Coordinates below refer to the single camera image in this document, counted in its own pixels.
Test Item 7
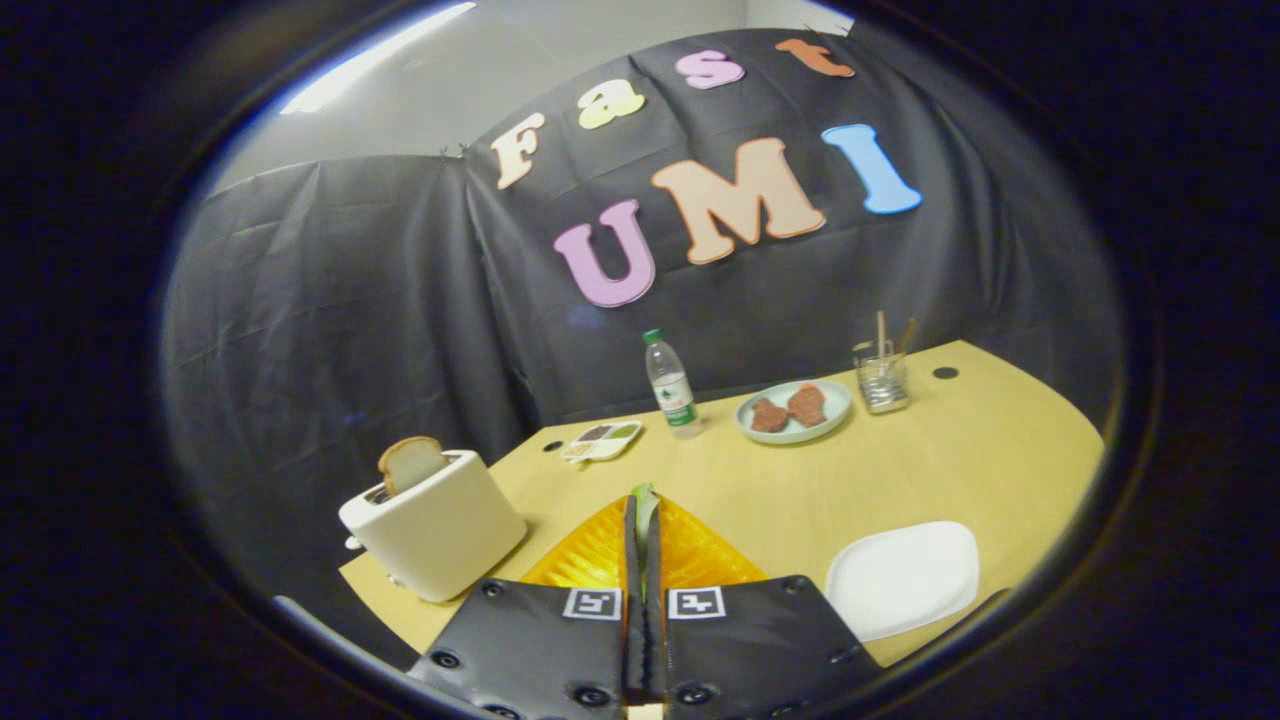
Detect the pale green round plate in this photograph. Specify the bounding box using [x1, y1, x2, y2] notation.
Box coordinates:
[735, 379, 853, 445]

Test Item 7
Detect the white toaster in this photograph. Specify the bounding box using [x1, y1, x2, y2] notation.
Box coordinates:
[338, 450, 528, 604]

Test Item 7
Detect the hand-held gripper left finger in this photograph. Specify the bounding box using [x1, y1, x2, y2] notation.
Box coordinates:
[408, 495, 646, 720]

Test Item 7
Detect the clear plastic water bottle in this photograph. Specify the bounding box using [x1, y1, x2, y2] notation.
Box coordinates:
[642, 328, 703, 441]

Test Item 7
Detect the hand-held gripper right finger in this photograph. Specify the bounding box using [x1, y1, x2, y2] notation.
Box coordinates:
[645, 495, 886, 720]

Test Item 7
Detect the white divided sauce dish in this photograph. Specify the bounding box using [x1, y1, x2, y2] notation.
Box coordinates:
[561, 420, 644, 464]

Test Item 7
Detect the clear glass cup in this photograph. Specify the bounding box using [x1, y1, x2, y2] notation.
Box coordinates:
[852, 338, 911, 414]

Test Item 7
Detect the bread slice in toaster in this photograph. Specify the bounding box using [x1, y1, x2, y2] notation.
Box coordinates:
[377, 436, 451, 498]

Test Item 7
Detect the green lettuce leaf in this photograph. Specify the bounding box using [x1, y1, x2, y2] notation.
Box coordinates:
[630, 483, 661, 543]

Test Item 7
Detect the white square plate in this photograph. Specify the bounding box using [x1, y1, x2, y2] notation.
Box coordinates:
[825, 520, 981, 643]

